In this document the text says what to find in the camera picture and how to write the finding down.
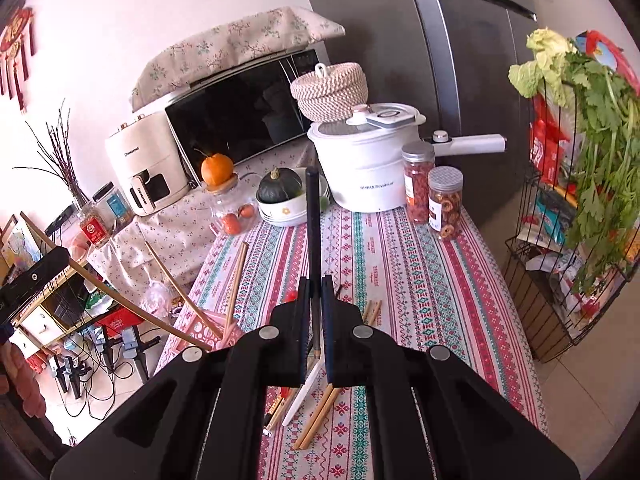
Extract black chopstick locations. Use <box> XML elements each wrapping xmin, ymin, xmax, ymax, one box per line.
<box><xmin>306</xmin><ymin>167</ymin><xmax>321</xmax><ymax>359</ymax></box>
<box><xmin>262</xmin><ymin>393</ymin><xmax>284</xmax><ymax>434</ymax></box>

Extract pink plastic utensil basket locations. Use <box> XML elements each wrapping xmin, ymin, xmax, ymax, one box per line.
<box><xmin>176</xmin><ymin>310</ymin><xmax>244</xmax><ymax>350</ymax></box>

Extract white plastic spoon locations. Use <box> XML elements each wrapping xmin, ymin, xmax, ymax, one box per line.
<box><xmin>281</xmin><ymin>356</ymin><xmax>323</xmax><ymax>427</ymax></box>

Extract bamboo chopsticks pair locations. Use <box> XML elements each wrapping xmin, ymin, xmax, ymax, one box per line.
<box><xmin>362</xmin><ymin>300</ymin><xmax>383</xmax><ymax>326</ymax></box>

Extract person right hand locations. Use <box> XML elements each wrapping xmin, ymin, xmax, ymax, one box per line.
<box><xmin>1</xmin><ymin>342</ymin><xmax>46</xmax><ymax>418</ymax></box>

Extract patterned striped tablecloth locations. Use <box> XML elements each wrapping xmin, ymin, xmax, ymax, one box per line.
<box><xmin>190</xmin><ymin>206</ymin><xmax>548</xmax><ymax>479</ymax></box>

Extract floral side table cloth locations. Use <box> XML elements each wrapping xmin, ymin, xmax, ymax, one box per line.
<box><xmin>84</xmin><ymin>136</ymin><xmax>321</xmax><ymax>311</ymax></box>

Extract glass jar with tomatoes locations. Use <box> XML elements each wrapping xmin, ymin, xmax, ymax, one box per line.
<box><xmin>206</xmin><ymin>174</ymin><xmax>259</xmax><ymax>236</ymax></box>

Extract red label glass jar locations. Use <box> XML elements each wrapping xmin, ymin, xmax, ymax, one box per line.
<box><xmin>79</xmin><ymin>203</ymin><xmax>110</xmax><ymax>248</ymax></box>

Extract short jar dried slices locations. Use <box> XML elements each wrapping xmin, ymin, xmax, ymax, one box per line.
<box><xmin>428</xmin><ymin>166</ymin><xmax>463</xmax><ymax>240</ymax></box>

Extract blue label clear container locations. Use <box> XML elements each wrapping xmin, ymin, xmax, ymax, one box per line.
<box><xmin>92</xmin><ymin>182</ymin><xmax>134</xmax><ymax>234</ymax></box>

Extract dark green squash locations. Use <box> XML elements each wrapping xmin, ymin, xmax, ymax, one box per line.
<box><xmin>256</xmin><ymin>167</ymin><xmax>303</xmax><ymax>204</ymax></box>

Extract orange tangerine on jar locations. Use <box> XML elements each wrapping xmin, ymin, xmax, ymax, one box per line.
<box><xmin>201</xmin><ymin>153</ymin><xmax>233</xmax><ymax>188</ymax></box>

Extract cream air fryer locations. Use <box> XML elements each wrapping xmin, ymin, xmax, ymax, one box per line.
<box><xmin>105</xmin><ymin>112</ymin><xmax>190</xmax><ymax>217</ymax></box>

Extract tall jar red dried fruit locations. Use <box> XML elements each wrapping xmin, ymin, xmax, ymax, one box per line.
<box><xmin>401</xmin><ymin>140</ymin><xmax>435</xmax><ymax>224</ymax></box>

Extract white electric cooking pot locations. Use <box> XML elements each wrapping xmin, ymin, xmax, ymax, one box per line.
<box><xmin>307</xmin><ymin>103</ymin><xmax>506</xmax><ymax>212</ymax></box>

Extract dried twig branches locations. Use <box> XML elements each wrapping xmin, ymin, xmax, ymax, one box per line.
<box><xmin>14</xmin><ymin>101</ymin><xmax>90</xmax><ymax>209</ymax></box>

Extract black microwave oven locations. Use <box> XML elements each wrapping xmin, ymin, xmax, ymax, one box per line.
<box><xmin>166</xmin><ymin>49</ymin><xmax>318</xmax><ymax>182</ymax></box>

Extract woven lidded basket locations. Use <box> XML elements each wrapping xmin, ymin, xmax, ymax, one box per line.
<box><xmin>290</xmin><ymin>62</ymin><xmax>369</xmax><ymax>122</ymax></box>

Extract green leafy vegetables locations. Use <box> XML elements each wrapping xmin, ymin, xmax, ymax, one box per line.
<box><xmin>508</xmin><ymin>28</ymin><xmax>639</xmax><ymax>294</ymax></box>

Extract grey refrigerator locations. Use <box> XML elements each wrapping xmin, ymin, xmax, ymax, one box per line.
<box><xmin>309</xmin><ymin>0</ymin><xmax>537</xmax><ymax>226</ymax></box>

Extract floral cloth microwave cover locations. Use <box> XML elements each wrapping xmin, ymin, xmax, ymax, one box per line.
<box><xmin>130</xmin><ymin>6</ymin><xmax>346</xmax><ymax>112</ymax></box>

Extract black wire storage rack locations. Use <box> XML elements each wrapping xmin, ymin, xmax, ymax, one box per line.
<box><xmin>503</xmin><ymin>94</ymin><xmax>639</xmax><ymax>363</ymax></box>

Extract white ceramic bowl green handle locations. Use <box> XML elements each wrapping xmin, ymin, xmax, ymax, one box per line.
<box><xmin>258</xmin><ymin>174</ymin><xmax>330</xmax><ymax>226</ymax></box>

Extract red wall ornament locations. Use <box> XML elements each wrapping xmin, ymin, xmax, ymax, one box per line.
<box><xmin>1</xmin><ymin>6</ymin><xmax>37</xmax><ymax>113</ymax></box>

